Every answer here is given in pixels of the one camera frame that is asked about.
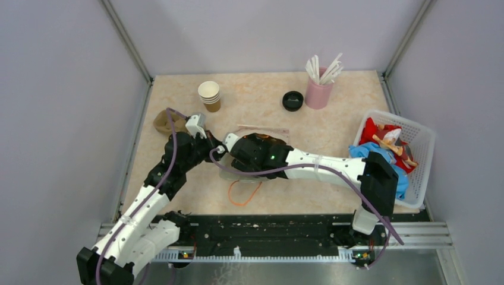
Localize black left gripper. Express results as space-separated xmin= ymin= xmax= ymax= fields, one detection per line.
xmin=181 ymin=129 xmax=225 ymax=172

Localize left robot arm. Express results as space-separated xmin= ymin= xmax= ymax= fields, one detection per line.
xmin=77 ymin=113 xmax=221 ymax=284

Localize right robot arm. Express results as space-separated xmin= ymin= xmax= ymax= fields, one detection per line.
xmin=210 ymin=133 xmax=398 ymax=245

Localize stack of paper cups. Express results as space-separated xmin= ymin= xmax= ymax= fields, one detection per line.
xmin=197 ymin=81 xmax=221 ymax=112

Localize spare black cup lid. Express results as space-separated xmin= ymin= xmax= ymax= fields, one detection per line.
xmin=282 ymin=91 xmax=304 ymax=112

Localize pink straw holder cup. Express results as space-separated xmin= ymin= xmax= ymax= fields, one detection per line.
xmin=304 ymin=77 xmax=335 ymax=110

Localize blue cartoon packet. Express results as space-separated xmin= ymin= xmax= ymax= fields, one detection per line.
xmin=348 ymin=142 xmax=409 ymax=201

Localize white wrapped straws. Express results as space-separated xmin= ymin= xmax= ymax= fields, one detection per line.
xmin=305 ymin=53 xmax=344 ymax=86

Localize red snack packet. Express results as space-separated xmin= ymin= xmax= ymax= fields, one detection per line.
xmin=358 ymin=118 xmax=418 ymax=173

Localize white plastic basket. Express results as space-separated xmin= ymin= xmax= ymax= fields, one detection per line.
xmin=353 ymin=110 xmax=435 ymax=209

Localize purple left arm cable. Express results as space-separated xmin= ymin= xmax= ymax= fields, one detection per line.
xmin=94 ymin=107 xmax=190 ymax=285

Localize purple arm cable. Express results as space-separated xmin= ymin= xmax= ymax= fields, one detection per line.
xmin=94 ymin=107 xmax=190 ymax=285
xmin=209 ymin=147 xmax=405 ymax=270

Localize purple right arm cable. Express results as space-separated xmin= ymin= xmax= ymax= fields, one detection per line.
xmin=209 ymin=147 xmax=405 ymax=270

